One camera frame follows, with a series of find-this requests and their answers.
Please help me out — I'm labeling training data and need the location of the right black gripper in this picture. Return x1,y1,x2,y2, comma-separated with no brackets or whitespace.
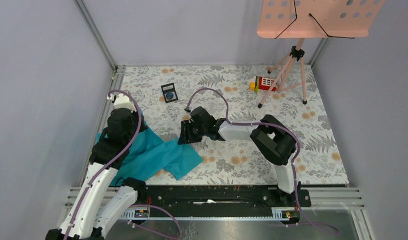
178,120,208,145

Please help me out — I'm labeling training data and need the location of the teal t-shirt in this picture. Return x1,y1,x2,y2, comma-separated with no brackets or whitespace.
110,128,202,187

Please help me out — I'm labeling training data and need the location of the blue round brooch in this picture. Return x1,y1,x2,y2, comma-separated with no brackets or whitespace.
165,92,174,101

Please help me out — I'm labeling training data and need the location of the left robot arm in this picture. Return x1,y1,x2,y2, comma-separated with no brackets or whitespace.
46,107,148,240

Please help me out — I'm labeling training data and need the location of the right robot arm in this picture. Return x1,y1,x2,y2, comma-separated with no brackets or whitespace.
178,107,300,206

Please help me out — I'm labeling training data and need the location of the black brooch display box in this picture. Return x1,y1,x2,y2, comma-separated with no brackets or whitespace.
161,83,178,103

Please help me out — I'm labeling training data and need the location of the floral table mat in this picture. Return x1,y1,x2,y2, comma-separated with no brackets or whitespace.
118,65,349,185

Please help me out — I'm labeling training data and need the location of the red toy block house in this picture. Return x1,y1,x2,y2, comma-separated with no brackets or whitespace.
248,75,275,93

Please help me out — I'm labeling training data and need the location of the pink music stand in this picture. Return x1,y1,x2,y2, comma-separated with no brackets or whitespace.
257,0,385,108

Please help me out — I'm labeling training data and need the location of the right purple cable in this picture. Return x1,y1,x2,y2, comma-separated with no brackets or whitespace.
185,87,340,237

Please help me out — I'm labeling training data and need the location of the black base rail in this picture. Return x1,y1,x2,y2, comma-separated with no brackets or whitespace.
136,185,311,218

